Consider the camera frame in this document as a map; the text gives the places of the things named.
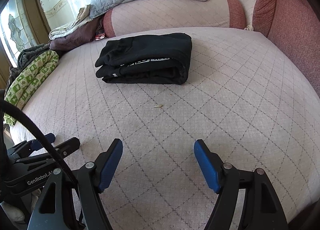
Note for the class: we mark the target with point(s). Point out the pink quilted bed cover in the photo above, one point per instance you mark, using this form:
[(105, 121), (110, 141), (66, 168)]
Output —
[(244, 97)]

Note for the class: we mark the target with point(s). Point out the red white small box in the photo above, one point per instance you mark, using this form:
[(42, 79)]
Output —
[(99, 35)]

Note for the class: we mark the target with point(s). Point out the green patterned rolled quilt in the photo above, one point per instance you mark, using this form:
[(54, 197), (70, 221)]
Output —
[(31, 78)]

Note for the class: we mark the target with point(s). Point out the dark grey folded clothes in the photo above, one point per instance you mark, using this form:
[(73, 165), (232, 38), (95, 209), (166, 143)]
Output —
[(24, 59)]

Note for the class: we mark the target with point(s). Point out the red padded headboard cushion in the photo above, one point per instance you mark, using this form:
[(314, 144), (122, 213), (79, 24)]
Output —
[(293, 27)]

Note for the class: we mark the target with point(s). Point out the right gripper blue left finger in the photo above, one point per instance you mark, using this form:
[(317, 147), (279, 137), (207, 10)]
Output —
[(66, 205)]

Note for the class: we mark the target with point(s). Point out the cream folded blanket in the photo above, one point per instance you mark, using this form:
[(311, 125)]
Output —
[(81, 19)]

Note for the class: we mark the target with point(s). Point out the pink bolster pillow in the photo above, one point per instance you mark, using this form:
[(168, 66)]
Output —
[(147, 15)]

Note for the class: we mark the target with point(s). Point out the stained glass window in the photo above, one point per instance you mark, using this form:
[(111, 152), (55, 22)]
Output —
[(16, 34)]

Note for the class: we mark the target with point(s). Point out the left hand grey glove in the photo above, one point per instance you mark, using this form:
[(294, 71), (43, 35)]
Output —
[(16, 211)]

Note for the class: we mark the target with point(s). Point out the dark purple folded blanket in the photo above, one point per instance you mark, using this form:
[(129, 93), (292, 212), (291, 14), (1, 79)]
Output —
[(82, 35)]

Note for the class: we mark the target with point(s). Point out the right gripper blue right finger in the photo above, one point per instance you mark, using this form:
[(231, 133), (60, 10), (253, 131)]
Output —
[(261, 209)]

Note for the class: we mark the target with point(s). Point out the black sweatpants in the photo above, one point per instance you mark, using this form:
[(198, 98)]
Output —
[(146, 59)]

